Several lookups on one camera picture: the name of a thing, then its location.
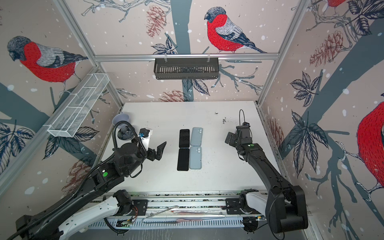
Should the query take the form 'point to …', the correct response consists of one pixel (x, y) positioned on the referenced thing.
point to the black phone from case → (183, 159)
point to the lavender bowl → (119, 117)
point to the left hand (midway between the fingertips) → (156, 139)
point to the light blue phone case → (195, 157)
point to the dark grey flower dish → (125, 133)
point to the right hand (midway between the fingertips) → (234, 139)
